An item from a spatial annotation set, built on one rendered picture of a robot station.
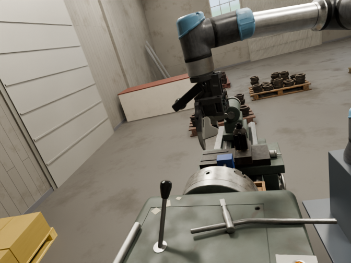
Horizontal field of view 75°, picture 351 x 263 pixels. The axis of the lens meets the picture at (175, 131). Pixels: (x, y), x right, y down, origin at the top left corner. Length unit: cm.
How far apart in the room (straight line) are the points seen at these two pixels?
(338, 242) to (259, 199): 66
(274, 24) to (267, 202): 52
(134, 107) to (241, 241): 629
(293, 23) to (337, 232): 94
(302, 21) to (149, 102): 591
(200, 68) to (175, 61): 1174
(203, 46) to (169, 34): 1172
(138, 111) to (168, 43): 625
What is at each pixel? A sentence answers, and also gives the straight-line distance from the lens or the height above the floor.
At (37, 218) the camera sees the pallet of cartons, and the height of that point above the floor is 36.
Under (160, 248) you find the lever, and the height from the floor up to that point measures 126.
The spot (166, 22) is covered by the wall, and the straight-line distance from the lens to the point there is 1237.
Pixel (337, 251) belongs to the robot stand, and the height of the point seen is 75.
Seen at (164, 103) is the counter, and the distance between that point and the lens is 648.
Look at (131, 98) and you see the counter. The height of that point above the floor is 63.
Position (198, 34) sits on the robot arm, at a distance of 62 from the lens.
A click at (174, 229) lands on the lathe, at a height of 125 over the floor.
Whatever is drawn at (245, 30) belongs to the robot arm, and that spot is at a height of 170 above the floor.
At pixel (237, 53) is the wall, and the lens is 1222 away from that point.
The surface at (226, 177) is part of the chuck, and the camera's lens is 88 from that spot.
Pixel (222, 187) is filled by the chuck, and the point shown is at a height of 123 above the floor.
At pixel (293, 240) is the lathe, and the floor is 125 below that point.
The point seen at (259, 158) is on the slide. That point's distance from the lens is 147.
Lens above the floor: 172
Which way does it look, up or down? 20 degrees down
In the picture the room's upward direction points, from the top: 16 degrees counter-clockwise
